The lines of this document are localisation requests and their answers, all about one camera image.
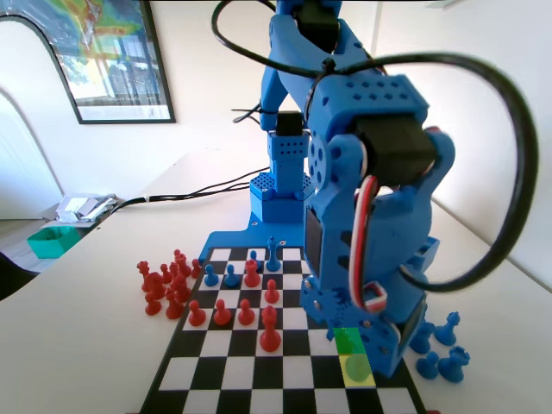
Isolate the blue chess knight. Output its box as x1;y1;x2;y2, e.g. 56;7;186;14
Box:
409;321;436;354

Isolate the pile of white papers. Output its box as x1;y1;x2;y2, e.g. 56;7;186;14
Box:
54;192;118;225

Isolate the blue base plate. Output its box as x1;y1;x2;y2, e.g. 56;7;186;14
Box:
205;213;308;265

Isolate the white arched panel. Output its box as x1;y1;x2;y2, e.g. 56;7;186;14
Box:
0;15;83;221

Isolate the teal plastic bin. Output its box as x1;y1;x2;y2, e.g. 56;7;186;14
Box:
27;225;82;260

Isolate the black table cable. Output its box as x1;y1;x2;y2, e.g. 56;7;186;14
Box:
146;183;255;202
98;170;264;221

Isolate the blue chess queen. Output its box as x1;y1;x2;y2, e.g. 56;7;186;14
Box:
433;311;461;347

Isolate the red chess king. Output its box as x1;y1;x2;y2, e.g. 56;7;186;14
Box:
259;304;282;354

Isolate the thick black camera cable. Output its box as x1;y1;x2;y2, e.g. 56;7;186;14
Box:
210;0;540;294

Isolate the red white servo wire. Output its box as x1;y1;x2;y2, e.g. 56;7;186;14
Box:
348;174;387;314

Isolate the black framed map poster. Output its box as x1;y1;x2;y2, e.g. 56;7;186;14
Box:
0;0;178;126

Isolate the tall blue piece back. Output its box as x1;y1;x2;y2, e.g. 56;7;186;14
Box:
265;235;279;273

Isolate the black white chessboard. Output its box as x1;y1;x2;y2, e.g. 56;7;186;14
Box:
137;245;428;414

